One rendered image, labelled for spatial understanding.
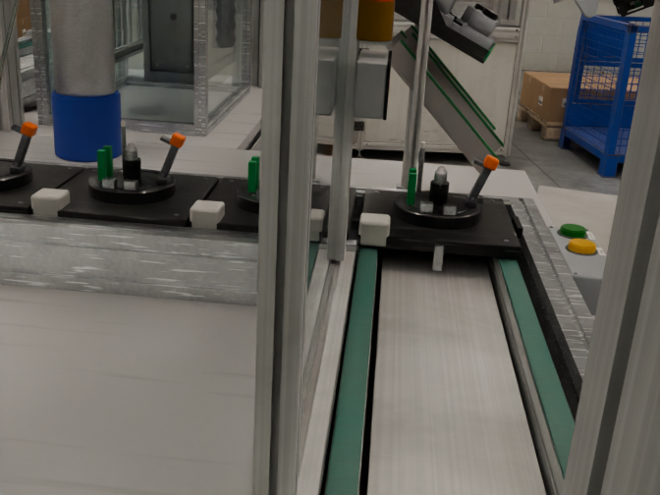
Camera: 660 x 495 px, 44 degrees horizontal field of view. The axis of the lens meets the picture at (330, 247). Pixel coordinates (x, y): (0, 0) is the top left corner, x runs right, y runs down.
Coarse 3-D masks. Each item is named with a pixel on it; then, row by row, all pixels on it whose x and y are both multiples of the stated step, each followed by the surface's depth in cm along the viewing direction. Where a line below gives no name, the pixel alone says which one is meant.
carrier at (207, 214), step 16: (256, 160) 131; (256, 176) 132; (224, 192) 136; (240, 192) 130; (256, 192) 126; (352, 192) 140; (192, 208) 122; (208, 208) 122; (224, 208) 125; (240, 208) 129; (256, 208) 126; (352, 208) 132; (192, 224) 122; (208, 224) 122; (224, 224) 122; (240, 224) 122; (256, 224) 122
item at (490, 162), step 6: (486, 156) 127; (492, 156) 127; (474, 162) 127; (480, 162) 127; (486, 162) 126; (492, 162) 126; (498, 162) 126; (486, 168) 127; (492, 168) 127; (480, 174) 128; (486, 174) 127; (480, 180) 128; (486, 180) 128; (474, 186) 128; (480, 186) 128; (474, 192) 129; (468, 198) 129; (474, 198) 129
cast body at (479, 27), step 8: (472, 16) 146; (480, 16) 146; (488, 16) 146; (496, 16) 146; (456, 24) 149; (464, 24) 147; (472, 24) 146; (480, 24) 146; (488, 24) 146; (496, 24) 146; (464, 32) 147; (472, 32) 147; (480, 32) 147; (488, 32) 146; (472, 40) 147; (480, 40) 147; (488, 40) 147; (488, 48) 147
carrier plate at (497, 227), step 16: (368, 192) 140; (384, 192) 141; (400, 192) 141; (368, 208) 132; (384, 208) 133; (496, 208) 136; (400, 224) 126; (480, 224) 128; (496, 224) 128; (512, 224) 129; (400, 240) 120; (416, 240) 120; (432, 240) 120; (448, 240) 120; (464, 240) 121; (480, 240) 121; (496, 240) 121; (512, 240) 122; (496, 256) 120; (512, 256) 120
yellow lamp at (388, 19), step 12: (360, 0) 100; (372, 0) 100; (384, 0) 100; (360, 12) 101; (372, 12) 100; (384, 12) 100; (360, 24) 101; (372, 24) 101; (384, 24) 101; (360, 36) 102; (372, 36) 101; (384, 36) 102
